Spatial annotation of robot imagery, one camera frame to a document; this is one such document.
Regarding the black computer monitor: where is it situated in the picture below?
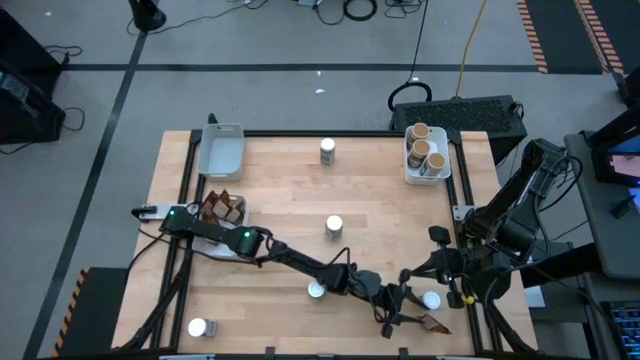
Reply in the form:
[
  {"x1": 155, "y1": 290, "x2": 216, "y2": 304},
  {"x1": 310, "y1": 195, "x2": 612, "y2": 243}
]
[{"x1": 589, "y1": 107, "x2": 640, "y2": 189}]

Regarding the black equipment case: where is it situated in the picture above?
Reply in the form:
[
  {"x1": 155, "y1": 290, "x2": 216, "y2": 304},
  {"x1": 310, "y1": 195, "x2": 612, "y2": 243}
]
[
  {"x1": 0, "y1": 7, "x2": 64, "y2": 81},
  {"x1": 0, "y1": 69, "x2": 67, "y2": 145}
]

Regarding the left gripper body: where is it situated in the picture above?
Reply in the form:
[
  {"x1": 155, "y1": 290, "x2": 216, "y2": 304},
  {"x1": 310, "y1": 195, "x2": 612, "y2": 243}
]
[{"x1": 344, "y1": 272, "x2": 401, "y2": 339}]

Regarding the tan lid spice jar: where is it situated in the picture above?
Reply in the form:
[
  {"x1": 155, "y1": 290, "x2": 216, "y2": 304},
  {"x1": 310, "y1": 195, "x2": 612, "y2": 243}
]
[
  {"x1": 408, "y1": 122, "x2": 431, "y2": 144},
  {"x1": 407, "y1": 138, "x2": 432, "y2": 169},
  {"x1": 419, "y1": 152, "x2": 448, "y2": 177}
]

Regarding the black floor stand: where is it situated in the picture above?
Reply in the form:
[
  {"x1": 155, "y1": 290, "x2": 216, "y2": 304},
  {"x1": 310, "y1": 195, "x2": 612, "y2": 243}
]
[{"x1": 127, "y1": 0, "x2": 168, "y2": 34}]

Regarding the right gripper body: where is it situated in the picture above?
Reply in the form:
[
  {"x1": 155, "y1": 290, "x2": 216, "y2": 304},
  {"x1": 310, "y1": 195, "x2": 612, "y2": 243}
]
[{"x1": 428, "y1": 225, "x2": 481, "y2": 309}]

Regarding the black cable coil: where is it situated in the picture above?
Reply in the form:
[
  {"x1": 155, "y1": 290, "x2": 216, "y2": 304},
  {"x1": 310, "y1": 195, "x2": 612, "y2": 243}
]
[
  {"x1": 387, "y1": 80, "x2": 434, "y2": 114},
  {"x1": 342, "y1": 0, "x2": 380, "y2": 22}
]

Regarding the black computer case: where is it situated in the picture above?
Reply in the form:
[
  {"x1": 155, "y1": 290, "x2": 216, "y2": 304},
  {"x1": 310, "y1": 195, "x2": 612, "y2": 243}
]
[{"x1": 388, "y1": 94, "x2": 529, "y2": 166}]

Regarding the white plastic bin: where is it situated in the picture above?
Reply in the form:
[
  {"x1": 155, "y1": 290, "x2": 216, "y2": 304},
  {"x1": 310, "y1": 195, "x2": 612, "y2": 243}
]
[
  {"x1": 191, "y1": 192, "x2": 250, "y2": 259},
  {"x1": 198, "y1": 123, "x2": 246, "y2": 182},
  {"x1": 403, "y1": 124, "x2": 453, "y2": 186}
]

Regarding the grey side table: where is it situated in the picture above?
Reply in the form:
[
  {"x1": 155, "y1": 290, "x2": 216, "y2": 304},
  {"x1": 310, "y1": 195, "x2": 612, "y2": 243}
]
[{"x1": 563, "y1": 130, "x2": 640, "y2": 281}]

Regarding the small black desk device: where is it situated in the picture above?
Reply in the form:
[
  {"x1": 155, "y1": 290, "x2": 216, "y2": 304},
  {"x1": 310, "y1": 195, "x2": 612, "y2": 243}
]
[{"x1": 609, "y1": 194, "x2": 637, "y2": 220}]

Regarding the backlit keyboard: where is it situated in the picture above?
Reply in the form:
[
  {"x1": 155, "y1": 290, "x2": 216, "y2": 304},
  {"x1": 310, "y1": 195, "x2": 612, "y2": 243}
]
[{"x1": 602, "y1": 299, "x2": 640, "y2": 360}]

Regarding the black hazard-striped mat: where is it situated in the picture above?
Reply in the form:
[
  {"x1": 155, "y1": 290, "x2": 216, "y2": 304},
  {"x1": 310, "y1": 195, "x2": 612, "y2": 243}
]
[
  {"x1": 517, "y1": 0, "x2": 626, "y2": 76},
  {"x1": 52, "y1": 267, "x2": 130, "y2": 359}
]

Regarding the black hanging cable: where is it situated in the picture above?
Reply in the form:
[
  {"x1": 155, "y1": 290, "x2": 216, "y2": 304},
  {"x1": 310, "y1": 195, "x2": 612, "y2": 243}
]
[{"x1": 405, "y1": 0, "x2": 430, "y2": 84}]

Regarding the yellow cable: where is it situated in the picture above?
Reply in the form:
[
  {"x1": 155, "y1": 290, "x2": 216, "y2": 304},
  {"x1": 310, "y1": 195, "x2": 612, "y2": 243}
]
[{"x1": 453, "y1": 0, "x2": 489, "y2": 99}]

